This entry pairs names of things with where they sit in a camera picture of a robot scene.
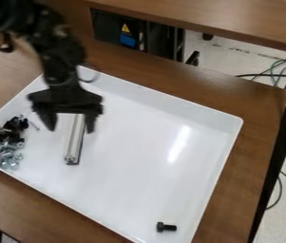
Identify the silver aluminium bar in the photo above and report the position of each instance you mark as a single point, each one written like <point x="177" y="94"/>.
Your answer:
<point x="75" y="139"/>

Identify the wooden desk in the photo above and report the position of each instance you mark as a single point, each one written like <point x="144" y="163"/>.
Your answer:
<point x="217" y="19"/>

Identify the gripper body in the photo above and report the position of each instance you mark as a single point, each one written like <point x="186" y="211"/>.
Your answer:
<point x="66" y="96"/>

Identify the white tray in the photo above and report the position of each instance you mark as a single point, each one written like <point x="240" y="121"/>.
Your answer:
<point x="119" y="152"/>

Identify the black bolt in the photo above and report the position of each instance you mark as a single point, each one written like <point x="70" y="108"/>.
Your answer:
<point x="166" y="227"/>

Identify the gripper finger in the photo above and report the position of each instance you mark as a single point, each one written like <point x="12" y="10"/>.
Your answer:
<point x="49" y="121"/>
<point x="90" y="123"/>

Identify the pile of metal bits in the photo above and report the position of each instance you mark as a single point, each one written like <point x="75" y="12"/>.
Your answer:
<point x="5" y="142"/>

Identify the black equipment box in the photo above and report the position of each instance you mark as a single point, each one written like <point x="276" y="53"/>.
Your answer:
<point x="138" y="34"/>

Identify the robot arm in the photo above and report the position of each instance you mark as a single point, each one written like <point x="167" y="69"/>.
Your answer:
<point x="52" y="41"/>

